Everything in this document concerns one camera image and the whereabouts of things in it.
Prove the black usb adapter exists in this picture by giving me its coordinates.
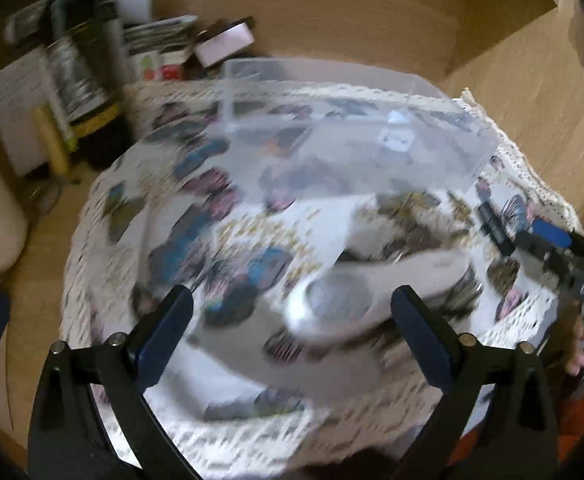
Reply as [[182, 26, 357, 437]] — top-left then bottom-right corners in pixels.
[[477, 202, 515, 258]]

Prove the white oval hair brush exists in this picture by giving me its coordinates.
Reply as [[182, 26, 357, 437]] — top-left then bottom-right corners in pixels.
[[282, 249, 470, 346]]

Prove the white power adapter cube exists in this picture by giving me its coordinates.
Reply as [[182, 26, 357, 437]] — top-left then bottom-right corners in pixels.
[[379, 110, 415, 153]]

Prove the person right hand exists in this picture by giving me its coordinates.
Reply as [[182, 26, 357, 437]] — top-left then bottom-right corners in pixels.
[[564, 315, 584, 377]]

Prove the butterfly print lace cloth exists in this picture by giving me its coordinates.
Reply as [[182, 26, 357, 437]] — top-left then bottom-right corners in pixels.
[[60, 81, 581, 479]]

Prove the yellow tube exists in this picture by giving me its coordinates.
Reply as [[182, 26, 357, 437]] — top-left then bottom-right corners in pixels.
[[32, 103, 71, 178]]

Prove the clear plastic storage box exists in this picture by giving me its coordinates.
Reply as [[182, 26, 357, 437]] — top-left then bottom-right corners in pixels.
[[217, 58, 498, 203]]

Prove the white handwritten note sheet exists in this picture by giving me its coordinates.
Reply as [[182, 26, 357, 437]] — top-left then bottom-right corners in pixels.
[[0, 47, 68, 177]]

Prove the dark wine bottle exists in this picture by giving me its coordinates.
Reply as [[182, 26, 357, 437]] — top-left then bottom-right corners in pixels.
[[41, 0, 136, 172]]

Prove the small pink card box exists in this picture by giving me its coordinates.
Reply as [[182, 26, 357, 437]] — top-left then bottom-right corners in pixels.
[[193, 22, 255, 68]]

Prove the stack of papers and magazines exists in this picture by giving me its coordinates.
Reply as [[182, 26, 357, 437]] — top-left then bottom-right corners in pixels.
[[4, 0, 196, 86]]

